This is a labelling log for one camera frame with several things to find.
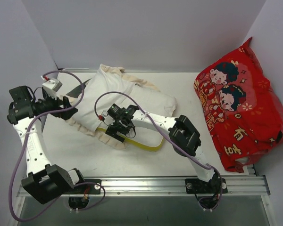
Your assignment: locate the white pillowcase with cream ruffle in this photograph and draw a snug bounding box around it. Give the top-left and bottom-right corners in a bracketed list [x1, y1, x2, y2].
[41, 63, 161, 150]

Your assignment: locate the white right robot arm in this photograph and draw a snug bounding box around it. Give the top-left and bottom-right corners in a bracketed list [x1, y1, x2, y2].
[100, 104, 218, 193]

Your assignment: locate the aluminium rail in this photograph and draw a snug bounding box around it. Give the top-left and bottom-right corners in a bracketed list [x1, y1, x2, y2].
[58, 68, 90, 73]
[16, 175, 271, 197]

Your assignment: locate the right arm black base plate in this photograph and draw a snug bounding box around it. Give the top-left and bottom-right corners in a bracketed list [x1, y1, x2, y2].
[185, 178, 228, 194]

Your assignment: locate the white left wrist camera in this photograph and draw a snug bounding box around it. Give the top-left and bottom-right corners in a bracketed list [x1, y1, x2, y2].
[42, 76, 62, 99]

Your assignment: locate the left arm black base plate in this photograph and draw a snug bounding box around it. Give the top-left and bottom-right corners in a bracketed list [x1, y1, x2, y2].
[64, 178, 102, 194]

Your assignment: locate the red cartoon print pillow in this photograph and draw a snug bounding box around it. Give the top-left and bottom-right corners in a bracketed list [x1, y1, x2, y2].
[194, 40, 283, 173]

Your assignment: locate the white pillow with yellow band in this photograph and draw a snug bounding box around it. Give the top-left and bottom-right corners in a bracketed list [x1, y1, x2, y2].
[89, 87, 177, 152]

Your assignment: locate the aluminium front rail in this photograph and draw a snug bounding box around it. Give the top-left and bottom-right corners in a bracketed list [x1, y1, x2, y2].
[16, 175, 271, 197]

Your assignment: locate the aluminium back rail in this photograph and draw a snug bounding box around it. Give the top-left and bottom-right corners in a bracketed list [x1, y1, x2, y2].
[58, 68, 90, 73]

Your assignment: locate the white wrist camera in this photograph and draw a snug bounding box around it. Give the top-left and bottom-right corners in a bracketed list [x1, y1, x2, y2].
[42, 76, 62, 99]
[99, 110, 112, 123]

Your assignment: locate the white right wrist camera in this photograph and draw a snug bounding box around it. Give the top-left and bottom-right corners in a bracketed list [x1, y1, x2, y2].
[99, 110, 112, 123]

